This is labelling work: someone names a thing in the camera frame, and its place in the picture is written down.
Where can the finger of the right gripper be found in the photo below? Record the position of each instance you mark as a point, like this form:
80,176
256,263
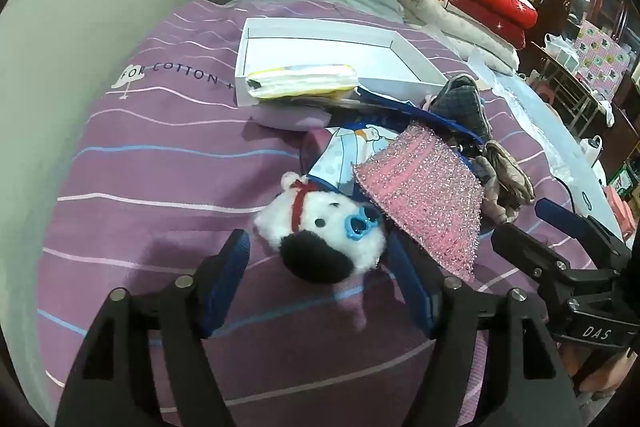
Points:
595,238
525,252

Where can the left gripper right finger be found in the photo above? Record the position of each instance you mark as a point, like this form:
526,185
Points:
524,382

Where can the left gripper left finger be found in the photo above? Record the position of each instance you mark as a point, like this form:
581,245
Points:
111,382

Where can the beige plaid pot holder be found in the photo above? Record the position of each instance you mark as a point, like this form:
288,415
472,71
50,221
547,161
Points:
507,187

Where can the pink knitted scrubbing cloth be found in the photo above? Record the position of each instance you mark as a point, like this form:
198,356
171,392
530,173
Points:
429,192

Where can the grey plaid pot holder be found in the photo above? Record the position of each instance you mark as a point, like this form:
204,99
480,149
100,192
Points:
459,101

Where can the white plush dog toy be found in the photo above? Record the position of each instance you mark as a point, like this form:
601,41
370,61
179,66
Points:
321,236

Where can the lavender soft pouch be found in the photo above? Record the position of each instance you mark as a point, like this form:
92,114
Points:
290,117

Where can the yellow printed tissue pack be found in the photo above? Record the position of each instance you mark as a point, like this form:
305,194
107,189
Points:
301,80

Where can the person's right hand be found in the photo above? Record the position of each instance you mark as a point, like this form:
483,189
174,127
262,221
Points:
610,375

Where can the clear plastic sheet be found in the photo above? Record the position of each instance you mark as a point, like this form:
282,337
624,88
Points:
568,166

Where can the pink patterned gift box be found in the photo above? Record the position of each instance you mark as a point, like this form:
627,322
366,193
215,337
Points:
602,62

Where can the purple striped bed sheet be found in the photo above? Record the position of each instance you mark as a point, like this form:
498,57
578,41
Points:
164,172

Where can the white shallow box tray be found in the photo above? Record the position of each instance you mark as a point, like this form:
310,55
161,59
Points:
383,61

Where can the white folded quilt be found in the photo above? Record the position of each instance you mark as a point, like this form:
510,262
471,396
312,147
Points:
460,29

